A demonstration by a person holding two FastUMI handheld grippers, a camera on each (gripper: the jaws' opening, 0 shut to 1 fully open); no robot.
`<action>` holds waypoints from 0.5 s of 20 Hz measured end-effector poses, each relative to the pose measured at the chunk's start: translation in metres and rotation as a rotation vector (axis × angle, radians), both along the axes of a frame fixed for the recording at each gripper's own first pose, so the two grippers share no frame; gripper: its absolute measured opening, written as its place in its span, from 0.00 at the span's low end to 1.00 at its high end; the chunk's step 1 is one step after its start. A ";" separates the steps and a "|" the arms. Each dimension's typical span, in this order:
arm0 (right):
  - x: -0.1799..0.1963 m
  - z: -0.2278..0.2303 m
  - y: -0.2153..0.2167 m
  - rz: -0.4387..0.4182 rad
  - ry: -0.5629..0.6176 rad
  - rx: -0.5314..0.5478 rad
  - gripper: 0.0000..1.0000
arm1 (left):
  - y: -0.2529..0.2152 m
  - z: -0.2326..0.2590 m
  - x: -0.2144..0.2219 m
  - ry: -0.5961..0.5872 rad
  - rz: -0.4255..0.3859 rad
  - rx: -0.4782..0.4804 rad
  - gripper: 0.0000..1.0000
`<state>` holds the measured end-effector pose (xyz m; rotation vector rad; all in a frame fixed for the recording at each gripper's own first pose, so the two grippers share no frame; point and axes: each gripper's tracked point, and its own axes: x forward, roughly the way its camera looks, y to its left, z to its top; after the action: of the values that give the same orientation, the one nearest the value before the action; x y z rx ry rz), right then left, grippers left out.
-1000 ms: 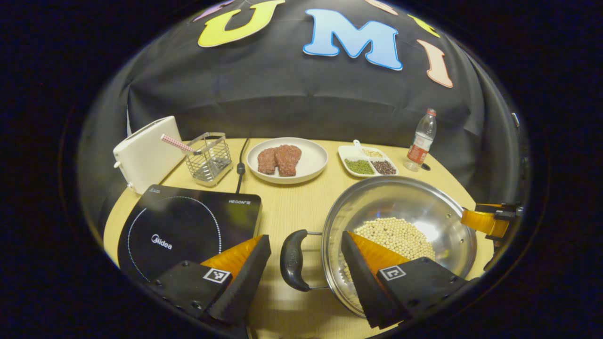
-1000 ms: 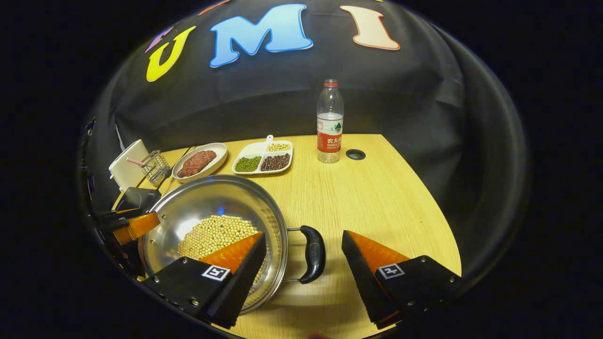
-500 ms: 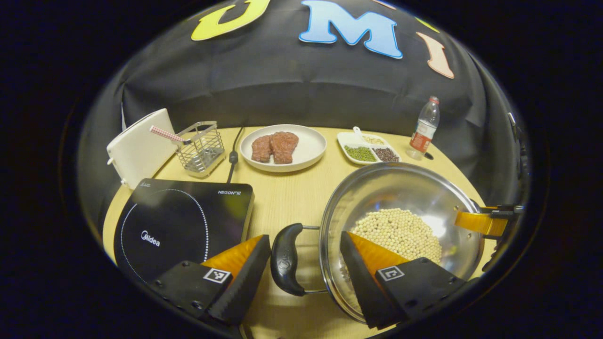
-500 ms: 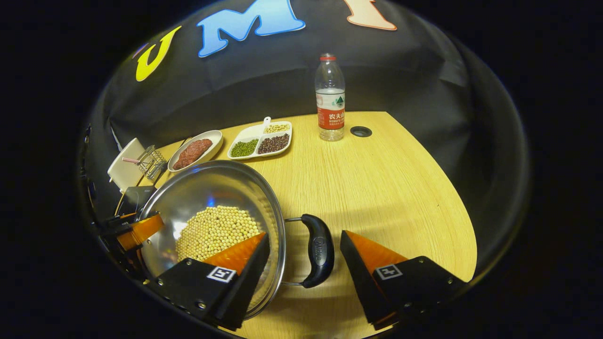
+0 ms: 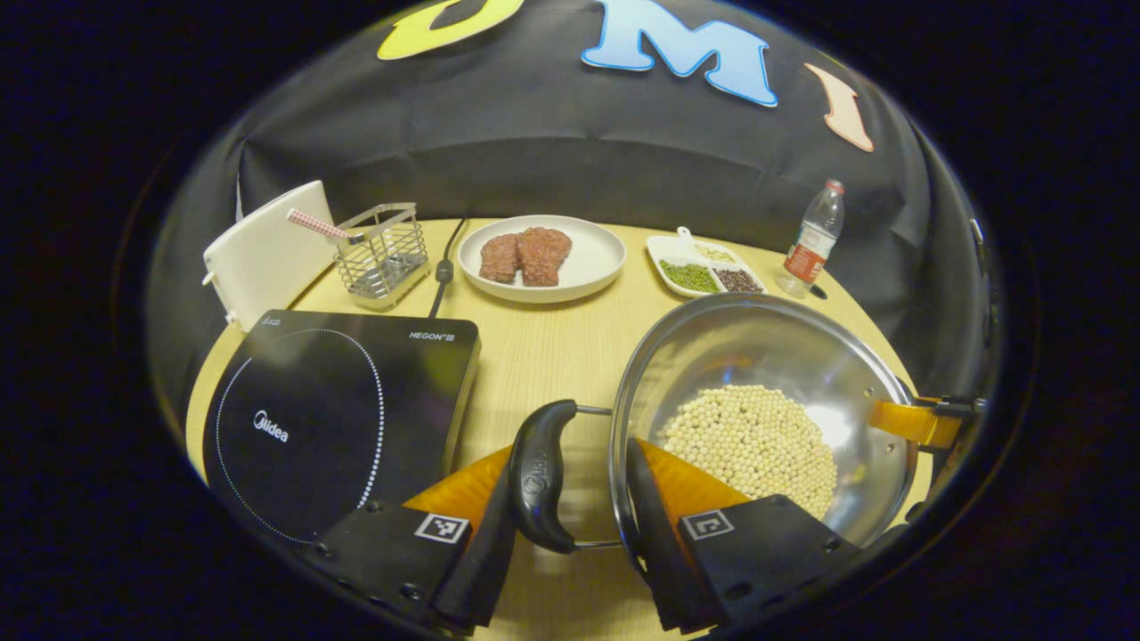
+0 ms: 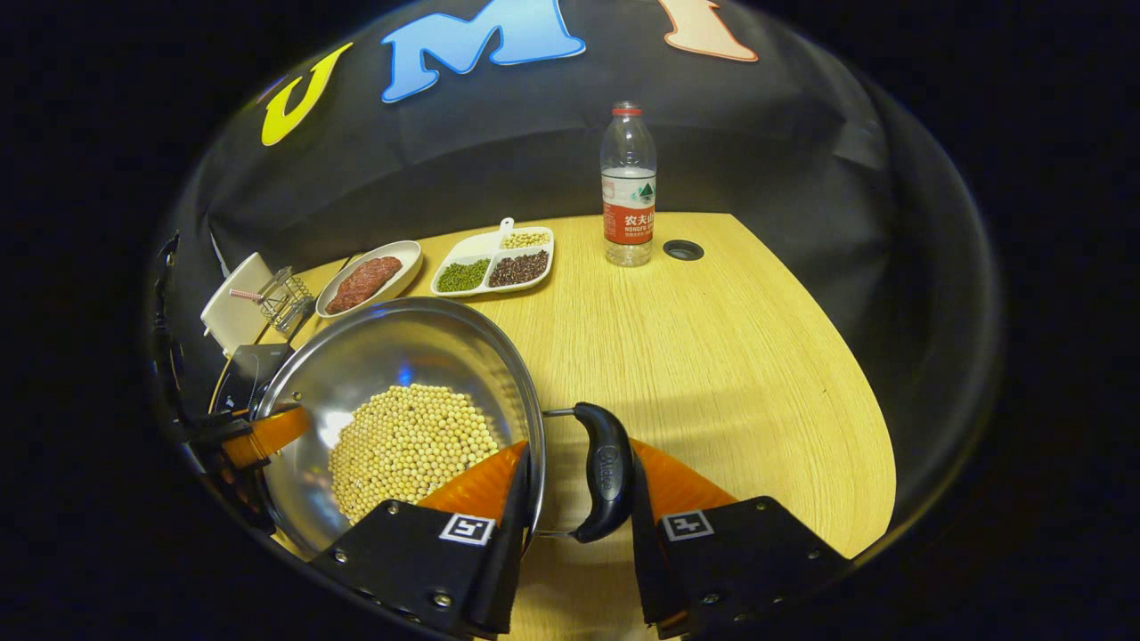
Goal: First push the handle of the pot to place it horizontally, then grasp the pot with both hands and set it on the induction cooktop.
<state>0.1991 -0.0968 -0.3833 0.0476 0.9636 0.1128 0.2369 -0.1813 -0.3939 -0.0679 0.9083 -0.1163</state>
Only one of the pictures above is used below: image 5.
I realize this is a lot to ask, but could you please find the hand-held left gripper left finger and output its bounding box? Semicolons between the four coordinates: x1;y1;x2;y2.
307;445;522;635

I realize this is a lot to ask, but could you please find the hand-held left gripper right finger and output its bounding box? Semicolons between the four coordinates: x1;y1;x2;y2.
623;436;860;635

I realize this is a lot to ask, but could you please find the pile of soybeans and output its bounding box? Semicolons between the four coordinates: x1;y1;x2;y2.
659;385;838;522

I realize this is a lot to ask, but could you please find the steel pot with black handles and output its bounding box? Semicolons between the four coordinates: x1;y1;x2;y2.
509;294;918;580

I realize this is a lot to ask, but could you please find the black induction cooktop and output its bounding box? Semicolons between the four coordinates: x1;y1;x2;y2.
203;309;482;546

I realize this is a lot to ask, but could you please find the clear bottle with red label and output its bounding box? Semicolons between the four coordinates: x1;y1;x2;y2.
775;178;847;299

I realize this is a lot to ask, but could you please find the white divided dish of beans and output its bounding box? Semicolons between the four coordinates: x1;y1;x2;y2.
647;226;767;298

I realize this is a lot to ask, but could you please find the white round plate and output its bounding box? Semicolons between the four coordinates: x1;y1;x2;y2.
458;215;627;304

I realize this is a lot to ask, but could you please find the brown meat patty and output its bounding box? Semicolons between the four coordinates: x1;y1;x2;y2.
517;227;574;288
479;233;522;284

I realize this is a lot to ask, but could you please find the white toaster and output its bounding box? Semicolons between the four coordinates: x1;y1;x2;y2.
202;181;338;332

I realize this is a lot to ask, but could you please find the pink checked stick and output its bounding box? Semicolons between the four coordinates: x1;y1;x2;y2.
287;208;366;246

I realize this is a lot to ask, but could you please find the black backdrop cloth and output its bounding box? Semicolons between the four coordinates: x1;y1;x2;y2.
147;0;994;419

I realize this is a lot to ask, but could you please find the black power cable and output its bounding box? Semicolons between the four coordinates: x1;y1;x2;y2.
427;216;470;319

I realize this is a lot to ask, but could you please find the metal wire basket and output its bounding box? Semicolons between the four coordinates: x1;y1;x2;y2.
334;203;430;311

